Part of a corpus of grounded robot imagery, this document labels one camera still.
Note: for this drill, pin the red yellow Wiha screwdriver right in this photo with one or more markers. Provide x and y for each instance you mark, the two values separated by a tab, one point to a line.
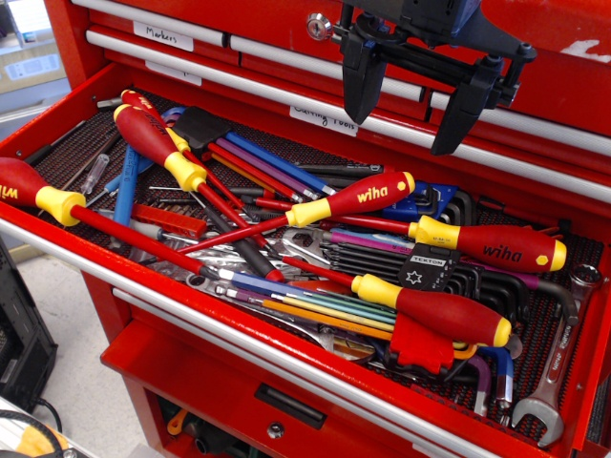
508	247

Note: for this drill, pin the silver adjustable wrench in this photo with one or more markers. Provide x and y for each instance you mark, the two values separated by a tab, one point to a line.
304	244

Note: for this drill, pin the coloured hex keys red holder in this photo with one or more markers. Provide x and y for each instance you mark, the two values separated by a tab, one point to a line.
410	347

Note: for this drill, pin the silver combination wrench right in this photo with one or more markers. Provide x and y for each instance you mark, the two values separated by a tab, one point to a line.
543	402

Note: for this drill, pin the blue hex key holder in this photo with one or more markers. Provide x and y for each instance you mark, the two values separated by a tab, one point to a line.
428	199

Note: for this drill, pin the red yellow screwdriver back left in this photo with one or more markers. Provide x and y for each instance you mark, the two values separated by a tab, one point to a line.
143	106

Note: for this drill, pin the red yellow screwdriver upper left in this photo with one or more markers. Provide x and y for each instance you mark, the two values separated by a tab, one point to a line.
157	143

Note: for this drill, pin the red bit holder strip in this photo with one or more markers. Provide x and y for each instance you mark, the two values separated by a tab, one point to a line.
170	221

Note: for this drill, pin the large red yellow screwdriver left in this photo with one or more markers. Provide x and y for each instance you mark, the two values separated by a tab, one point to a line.
23	186

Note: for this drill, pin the blue handled tool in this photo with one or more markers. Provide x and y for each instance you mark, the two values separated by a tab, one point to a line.
133	165

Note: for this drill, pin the red yellow screwdriver lower right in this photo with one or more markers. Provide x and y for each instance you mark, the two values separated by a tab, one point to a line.
457	317

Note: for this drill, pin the white Markers label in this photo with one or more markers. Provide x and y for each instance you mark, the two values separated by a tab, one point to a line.
163	36

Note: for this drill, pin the red yellow wiha screwdriver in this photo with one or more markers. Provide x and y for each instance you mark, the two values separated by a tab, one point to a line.
366	195
508	247

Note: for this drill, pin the silver chest lock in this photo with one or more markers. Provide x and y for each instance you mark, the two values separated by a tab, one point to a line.
319	27

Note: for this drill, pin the dark blue-black gripper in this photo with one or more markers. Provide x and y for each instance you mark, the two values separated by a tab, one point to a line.
435	23

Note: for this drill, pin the black box on floor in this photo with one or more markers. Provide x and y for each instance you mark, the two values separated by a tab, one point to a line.
28	351

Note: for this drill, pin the red yellow Wiha screwdriver centre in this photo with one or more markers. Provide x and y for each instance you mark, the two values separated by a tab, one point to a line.
366	195

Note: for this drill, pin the white Cutting Tools label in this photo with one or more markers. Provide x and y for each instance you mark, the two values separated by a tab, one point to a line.
324	121

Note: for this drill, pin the black Tekton hex key set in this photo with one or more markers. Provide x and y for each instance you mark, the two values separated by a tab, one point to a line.
435	269

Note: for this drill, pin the small clear handle screwdriver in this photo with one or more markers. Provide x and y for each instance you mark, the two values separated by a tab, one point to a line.
95	174

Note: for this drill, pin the coloured hex keys black holder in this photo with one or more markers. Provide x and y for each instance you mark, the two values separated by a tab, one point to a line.
209	135

